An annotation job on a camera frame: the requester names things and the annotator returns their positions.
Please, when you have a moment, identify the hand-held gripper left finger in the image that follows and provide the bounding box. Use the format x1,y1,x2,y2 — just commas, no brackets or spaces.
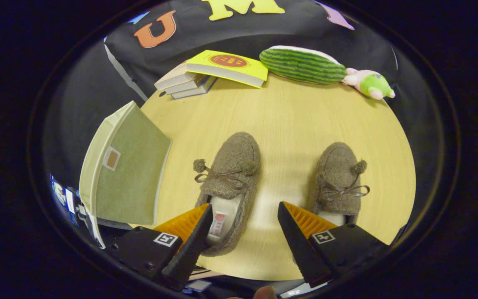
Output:
110,203,214,291

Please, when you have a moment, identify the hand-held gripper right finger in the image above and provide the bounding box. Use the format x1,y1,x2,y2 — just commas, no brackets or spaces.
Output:
278,201,389,288

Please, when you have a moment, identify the brown fuzzy shoe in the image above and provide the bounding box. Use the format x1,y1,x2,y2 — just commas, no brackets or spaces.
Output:
307,142,370,227
193,132,262,257

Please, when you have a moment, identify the light green fabric storage box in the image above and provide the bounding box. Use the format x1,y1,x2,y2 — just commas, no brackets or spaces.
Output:
79,101,172,227

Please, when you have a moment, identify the beige cover book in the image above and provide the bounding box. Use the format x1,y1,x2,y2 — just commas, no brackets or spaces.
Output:
154,62,200,91

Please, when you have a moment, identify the pink and green plush toy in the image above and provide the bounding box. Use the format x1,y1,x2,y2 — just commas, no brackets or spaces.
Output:
341,68,396,100

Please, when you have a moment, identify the watermelon slice plush toy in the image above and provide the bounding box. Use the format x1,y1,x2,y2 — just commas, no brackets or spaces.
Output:
259,45,347,86

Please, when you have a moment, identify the yellow book with red emblem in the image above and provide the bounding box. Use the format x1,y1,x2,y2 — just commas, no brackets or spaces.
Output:
186,50,268,88

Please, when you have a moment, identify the black backdrop cloth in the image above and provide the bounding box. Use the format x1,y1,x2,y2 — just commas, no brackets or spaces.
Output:
44,0,443,250

